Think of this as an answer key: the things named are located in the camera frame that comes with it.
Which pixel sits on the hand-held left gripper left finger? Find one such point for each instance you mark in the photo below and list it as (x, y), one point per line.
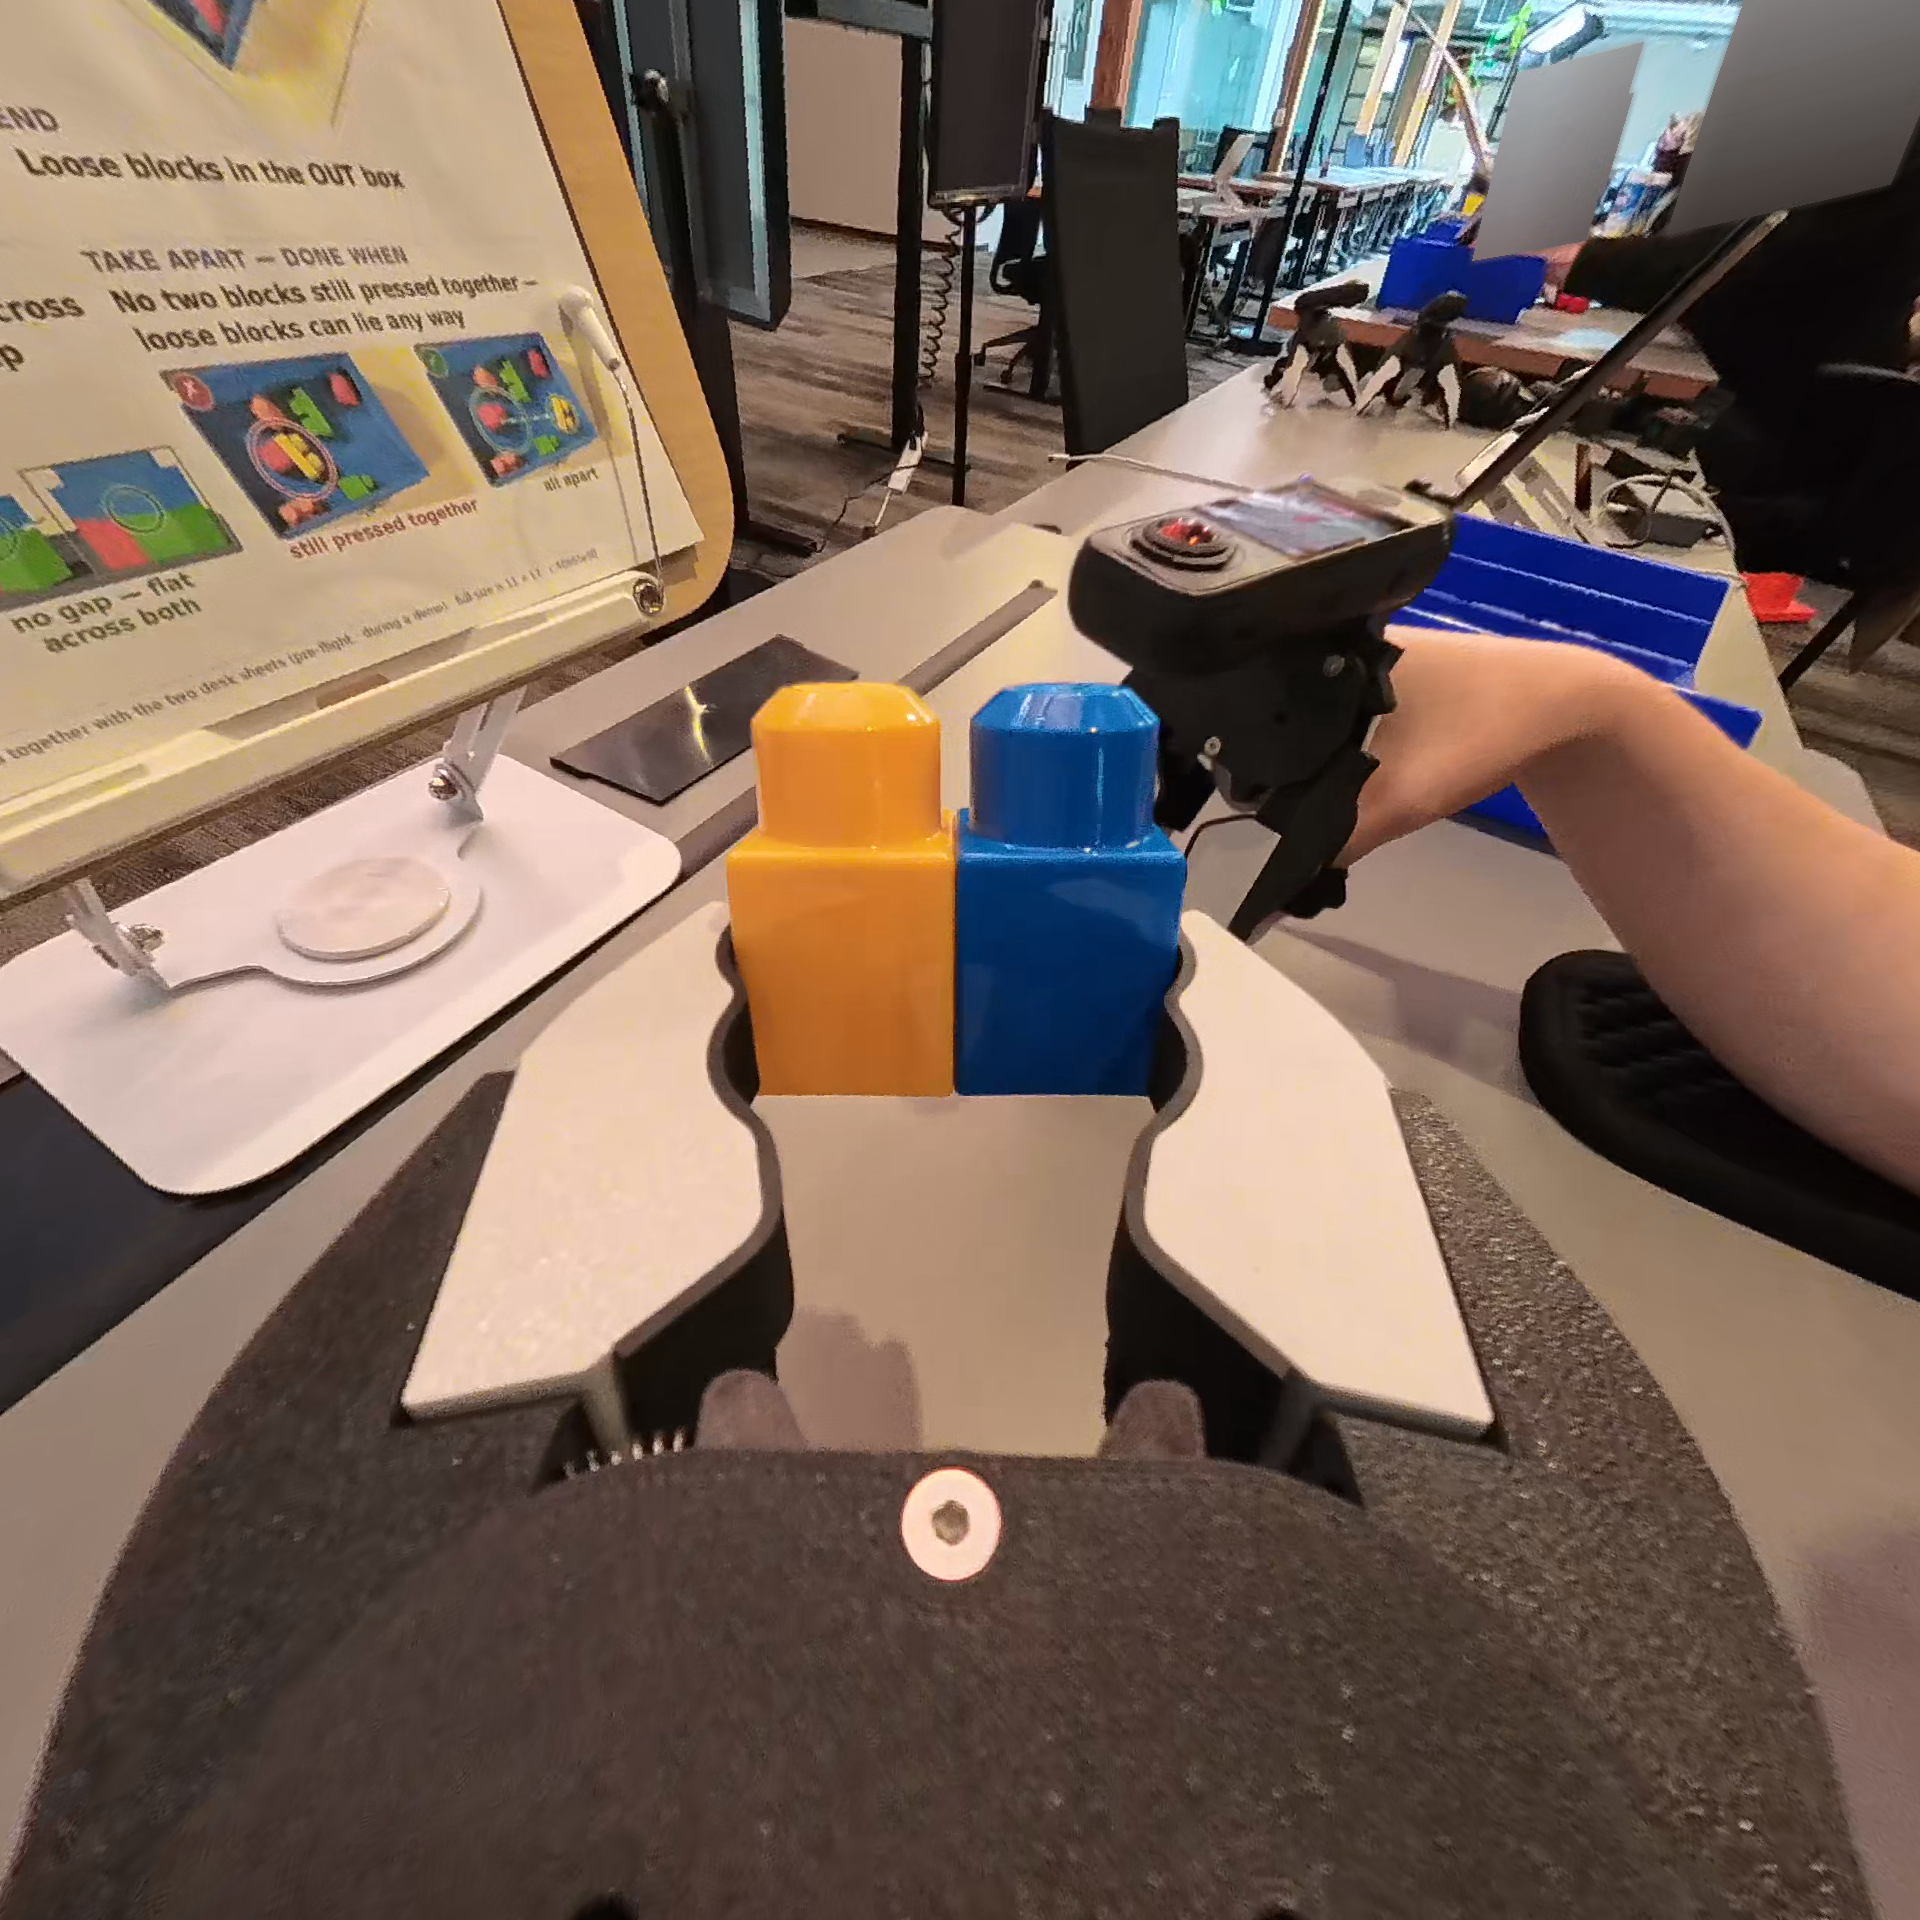
(598, 1201)

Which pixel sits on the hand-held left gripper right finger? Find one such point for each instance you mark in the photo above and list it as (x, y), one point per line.
(1305, 1201)

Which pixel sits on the blue plastic bin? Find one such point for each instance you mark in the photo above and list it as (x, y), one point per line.
(1588, 598)

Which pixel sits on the blue one-stud block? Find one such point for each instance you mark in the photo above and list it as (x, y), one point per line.
(1065, 961)

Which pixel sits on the yellow one-stud block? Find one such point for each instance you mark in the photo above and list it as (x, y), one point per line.
(849, 961)

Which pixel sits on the grey desk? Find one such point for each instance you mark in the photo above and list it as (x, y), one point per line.
(1651, 1348)

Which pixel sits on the person's right hand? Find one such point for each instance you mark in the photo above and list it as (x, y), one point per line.
(1446, 734)

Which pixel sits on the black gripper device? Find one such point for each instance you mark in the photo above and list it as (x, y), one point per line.
(1417, 358)
(1312, 338)

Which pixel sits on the white board stand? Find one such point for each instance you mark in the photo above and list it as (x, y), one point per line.
(524, 885)

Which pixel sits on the row of blue bins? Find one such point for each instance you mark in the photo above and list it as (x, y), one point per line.
(1464, 277)

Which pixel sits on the tilted board stand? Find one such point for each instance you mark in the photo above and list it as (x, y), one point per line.
(1621, 358)

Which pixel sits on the red plastic piece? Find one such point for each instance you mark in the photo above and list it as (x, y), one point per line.
(1780, 597)

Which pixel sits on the black monitor on pole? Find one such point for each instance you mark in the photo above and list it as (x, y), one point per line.
(984, 90)

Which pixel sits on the wooden display board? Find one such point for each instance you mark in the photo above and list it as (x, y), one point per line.
(660, 374)

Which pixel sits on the glass panel stand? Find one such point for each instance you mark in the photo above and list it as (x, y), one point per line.
(734, 149)

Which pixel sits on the printed instruction sheet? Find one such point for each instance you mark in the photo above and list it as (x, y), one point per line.
(300, 374)

